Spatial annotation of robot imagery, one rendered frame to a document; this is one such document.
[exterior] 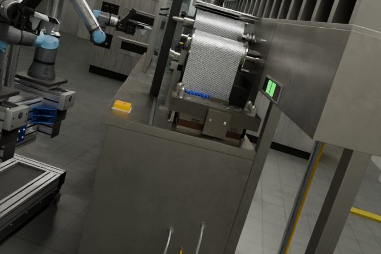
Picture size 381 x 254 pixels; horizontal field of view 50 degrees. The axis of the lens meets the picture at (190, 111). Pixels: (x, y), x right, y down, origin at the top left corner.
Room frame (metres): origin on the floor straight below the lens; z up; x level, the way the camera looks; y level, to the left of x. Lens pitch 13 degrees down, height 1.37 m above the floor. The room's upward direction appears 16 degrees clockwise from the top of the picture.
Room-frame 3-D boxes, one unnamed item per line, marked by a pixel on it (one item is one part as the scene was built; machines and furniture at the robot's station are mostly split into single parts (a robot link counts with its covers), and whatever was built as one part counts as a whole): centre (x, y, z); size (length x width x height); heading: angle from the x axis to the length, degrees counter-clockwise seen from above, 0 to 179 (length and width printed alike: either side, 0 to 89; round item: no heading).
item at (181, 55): (1.96, 0.13, 1.05); 0.06 x 0.05 x 0.31; 96
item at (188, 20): (2.17, 0.13, 1.33); 0.06 x 0.06 x 0.06; 6
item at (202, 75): (1.88, -0.04, 1.11); 0.23 x 0.01 x 0.18; 96
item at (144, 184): (2.87, 0.13, 0.43); 2.52 x 0.64 x 0.86; 6
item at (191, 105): (1.77, -0.10, 1.00); 0.40 x 0.16 x 0.06; 96
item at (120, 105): (1.74, 0.30, 0.91); 0.07 x 0.07 x 0.02; 6
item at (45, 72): (2.25, 0.87, 0.87); 0.15 x 0.15 x 0.10
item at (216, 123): (1.68, -0.12, 0.96); 0.10 x 0.03 x 0.11; 96
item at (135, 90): (2.87, 0.15, 0.88); 2.52 x 0.66 x 0.04; 6
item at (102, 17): (2.46, 0.67, 1.21); 0.11 x 0.08 x 0.09; 109
